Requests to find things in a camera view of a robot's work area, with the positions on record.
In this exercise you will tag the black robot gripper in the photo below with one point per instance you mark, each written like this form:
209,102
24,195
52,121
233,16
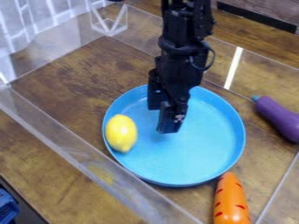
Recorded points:
177,73

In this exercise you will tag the yellow lemon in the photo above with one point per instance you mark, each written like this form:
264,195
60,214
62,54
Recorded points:
120,133

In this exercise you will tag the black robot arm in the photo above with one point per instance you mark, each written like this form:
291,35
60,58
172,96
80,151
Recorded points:
186,22

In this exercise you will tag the blue round tray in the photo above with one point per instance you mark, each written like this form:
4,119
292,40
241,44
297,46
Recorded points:
190,156

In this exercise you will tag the purple toy eggplant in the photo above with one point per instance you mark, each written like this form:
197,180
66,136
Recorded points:
281,118

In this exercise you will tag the orange toy carrot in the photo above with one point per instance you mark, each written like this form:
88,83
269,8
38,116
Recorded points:
229,206

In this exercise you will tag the blue plastic object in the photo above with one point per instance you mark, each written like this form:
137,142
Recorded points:
8,208

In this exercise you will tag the clear acrylic enclosure wall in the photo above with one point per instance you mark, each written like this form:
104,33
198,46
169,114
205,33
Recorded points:
70,55

